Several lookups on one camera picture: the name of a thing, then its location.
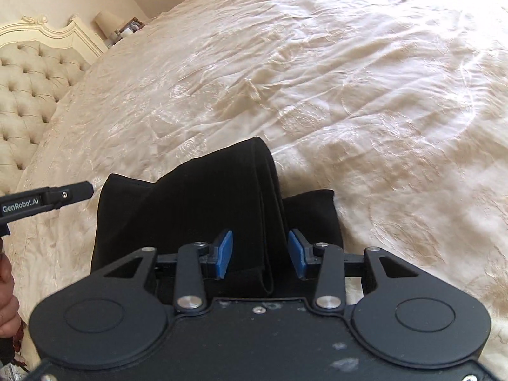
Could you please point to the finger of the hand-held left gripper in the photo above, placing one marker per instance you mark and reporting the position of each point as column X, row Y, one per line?
column 71, row 194

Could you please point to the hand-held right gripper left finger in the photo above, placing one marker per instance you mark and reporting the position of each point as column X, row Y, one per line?
column 223, row 256

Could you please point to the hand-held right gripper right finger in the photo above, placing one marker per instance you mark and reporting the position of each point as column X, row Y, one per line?
column 297, row 256

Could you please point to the black pants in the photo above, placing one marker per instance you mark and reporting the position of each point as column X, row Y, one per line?
column 198, row 206

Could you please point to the person's left hand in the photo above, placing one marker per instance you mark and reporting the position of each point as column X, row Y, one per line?
column 7, row 297

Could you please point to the cream tufted headboard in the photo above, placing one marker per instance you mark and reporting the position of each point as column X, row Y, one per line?
column 27, row 79

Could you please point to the cream embroidered bedspread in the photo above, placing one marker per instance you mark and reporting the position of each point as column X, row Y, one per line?
column 317, row 87

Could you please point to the bedside table with small items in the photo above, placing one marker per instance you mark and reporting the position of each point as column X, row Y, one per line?
column 127, row 29

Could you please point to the cream table lamp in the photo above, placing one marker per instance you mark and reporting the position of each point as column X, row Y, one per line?
column 105, row 24

